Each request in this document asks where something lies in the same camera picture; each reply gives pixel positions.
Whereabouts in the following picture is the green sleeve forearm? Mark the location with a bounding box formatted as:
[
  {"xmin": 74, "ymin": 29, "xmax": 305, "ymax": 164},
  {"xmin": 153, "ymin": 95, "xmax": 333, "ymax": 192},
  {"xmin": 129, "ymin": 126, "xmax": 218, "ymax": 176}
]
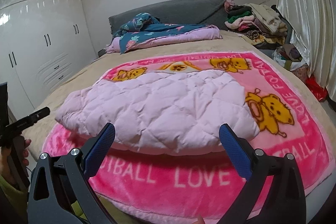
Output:
[{"xmin": 1, "ymin": 176, "xmax": 28, "ymax": 223}]

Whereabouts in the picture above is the white bag with clothes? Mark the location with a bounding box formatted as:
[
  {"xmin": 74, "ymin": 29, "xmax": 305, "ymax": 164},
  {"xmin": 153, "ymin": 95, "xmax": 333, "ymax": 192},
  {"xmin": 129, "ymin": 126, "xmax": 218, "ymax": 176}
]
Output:
[{"xmin": 272, "ymin": 44, "xmax": 306, "ymax": 72}]

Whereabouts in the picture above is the pile of assorted clothes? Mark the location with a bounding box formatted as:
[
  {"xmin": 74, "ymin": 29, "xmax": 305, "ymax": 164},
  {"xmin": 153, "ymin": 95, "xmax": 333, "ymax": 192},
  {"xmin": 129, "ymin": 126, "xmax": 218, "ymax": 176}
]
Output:
[{"xmin": 224, "ymin": 0, "xmax": 289, "ymax": 50}]

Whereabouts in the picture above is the light pink quilted jacket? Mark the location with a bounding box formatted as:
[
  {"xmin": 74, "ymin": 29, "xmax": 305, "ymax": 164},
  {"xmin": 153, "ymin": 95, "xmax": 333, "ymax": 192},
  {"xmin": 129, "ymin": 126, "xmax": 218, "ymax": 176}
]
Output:
[{"xmin": 55, "ymin": 69, "xmax": 260, "ymax": 156}]

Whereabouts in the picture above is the person's left hand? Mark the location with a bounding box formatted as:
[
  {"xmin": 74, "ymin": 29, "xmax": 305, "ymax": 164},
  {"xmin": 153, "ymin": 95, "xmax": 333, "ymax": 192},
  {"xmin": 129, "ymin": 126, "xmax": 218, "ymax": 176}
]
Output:
[{"xmin": 1, "ymin": 136, "xmax": 31, "ymax": 189}]

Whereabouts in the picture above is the teal floral pink quilt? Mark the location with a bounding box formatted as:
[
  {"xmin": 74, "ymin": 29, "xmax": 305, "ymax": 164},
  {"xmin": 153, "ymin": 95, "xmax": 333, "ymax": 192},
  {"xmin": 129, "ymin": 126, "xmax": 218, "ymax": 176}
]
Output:
[{"xmin": 105, "ymin": 12, "xmax": 222, "ymax": 54}]

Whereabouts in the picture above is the pink bear print blanket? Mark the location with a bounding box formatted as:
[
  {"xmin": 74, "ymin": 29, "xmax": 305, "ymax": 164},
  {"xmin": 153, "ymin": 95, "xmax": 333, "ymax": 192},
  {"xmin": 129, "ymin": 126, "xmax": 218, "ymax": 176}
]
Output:
[{"xmin": 41, "ymin": 50, "xmax": 336, "ymax": 224}]

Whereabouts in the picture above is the dark grey headboard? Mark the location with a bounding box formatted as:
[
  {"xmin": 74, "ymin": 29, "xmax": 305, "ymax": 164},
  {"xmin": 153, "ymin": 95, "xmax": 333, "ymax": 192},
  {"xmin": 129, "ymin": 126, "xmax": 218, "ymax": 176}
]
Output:
[{"xmin": 109, "ymin": 0, "xmax": 228, "ymax": 34}]

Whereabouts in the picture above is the shiny white curtain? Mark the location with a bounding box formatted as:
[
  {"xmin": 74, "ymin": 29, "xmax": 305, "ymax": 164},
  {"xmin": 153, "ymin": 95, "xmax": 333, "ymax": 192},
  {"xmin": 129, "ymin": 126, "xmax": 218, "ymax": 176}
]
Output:
[{"xmin": 277, "ymin": 0, "xmax": 335, "ymax": 100}]

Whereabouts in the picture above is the red plastic bag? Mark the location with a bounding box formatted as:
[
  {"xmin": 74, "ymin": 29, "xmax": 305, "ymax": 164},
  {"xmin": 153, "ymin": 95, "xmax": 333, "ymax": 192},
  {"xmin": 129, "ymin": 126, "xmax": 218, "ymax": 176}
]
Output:
[{"xmin": 305, "ymin": 76, "xmax": 328, "ymax": 102}]

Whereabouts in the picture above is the white wardrobe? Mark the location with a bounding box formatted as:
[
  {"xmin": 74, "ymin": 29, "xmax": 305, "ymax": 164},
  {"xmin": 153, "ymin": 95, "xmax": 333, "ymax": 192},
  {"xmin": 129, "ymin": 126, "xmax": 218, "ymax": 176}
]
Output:
[{"xmin": 1, "ymin": 0, "xmax": 96, "ymax": 119}]

